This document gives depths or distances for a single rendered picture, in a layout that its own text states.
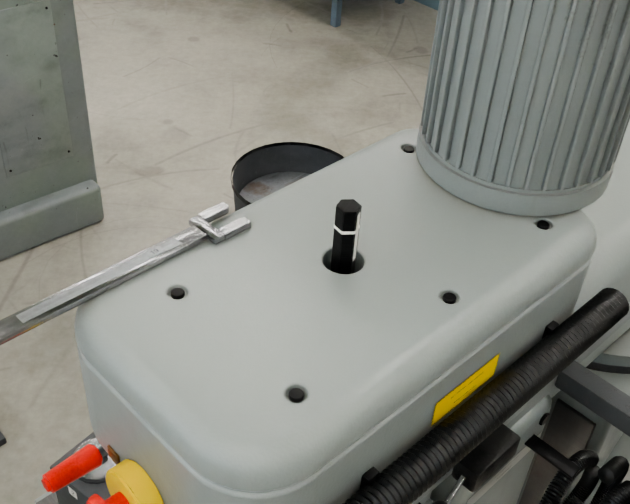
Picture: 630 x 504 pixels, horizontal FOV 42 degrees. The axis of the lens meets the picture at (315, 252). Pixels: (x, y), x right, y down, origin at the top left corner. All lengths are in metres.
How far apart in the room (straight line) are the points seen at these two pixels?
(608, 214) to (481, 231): 0.33
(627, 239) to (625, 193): 0.09
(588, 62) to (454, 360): 0.27
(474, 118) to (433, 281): 0.16
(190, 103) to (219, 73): 0.40
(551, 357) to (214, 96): 4.18
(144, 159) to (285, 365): 3.72
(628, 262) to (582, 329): 0.23
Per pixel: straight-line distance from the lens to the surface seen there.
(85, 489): 1.52
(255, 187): 3.22
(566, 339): 0.83
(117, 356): 0.66
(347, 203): 0.70
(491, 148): 0.79
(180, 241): 0.74
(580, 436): 1.21
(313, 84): 5.03
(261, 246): 0.74
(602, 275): 1.02
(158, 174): 4.21
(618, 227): 1.08
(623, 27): 0.75
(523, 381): 0.78
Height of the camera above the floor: 2.36
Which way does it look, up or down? 39 degrees down
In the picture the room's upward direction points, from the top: 4 degrees clockwise
